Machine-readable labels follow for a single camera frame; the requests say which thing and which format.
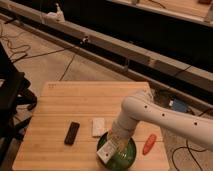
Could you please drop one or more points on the orange toy carrot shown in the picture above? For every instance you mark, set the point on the orange toy carrot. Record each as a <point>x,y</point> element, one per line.
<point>149,144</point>

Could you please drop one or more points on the white sponge block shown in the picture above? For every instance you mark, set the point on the white sponge block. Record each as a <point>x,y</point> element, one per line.
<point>98,127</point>

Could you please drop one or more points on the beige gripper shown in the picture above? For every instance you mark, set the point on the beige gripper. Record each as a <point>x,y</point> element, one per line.
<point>121,143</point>

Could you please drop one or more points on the black office chair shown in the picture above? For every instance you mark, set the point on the black office chair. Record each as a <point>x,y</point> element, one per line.
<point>13,92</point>

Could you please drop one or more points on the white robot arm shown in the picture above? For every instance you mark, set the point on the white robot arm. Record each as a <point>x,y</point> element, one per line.
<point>141,107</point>

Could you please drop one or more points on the blue power box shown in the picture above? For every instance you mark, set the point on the blue power box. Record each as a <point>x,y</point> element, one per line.
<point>178,105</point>

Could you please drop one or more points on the black remote control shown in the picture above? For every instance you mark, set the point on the black remote control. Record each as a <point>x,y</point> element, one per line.
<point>71,134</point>

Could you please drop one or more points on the green ceramic bowl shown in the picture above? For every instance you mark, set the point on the green ceramic bowl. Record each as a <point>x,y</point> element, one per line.
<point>121,161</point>

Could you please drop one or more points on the white object on rail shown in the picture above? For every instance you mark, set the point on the white object on rail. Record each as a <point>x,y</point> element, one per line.
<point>57,16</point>

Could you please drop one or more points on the white plastic bottle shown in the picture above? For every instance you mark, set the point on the white plastic bottle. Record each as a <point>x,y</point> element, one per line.
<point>106,152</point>

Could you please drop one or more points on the long metal rail beam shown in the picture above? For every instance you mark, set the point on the long metal rail beam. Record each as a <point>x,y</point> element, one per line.
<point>170,48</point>

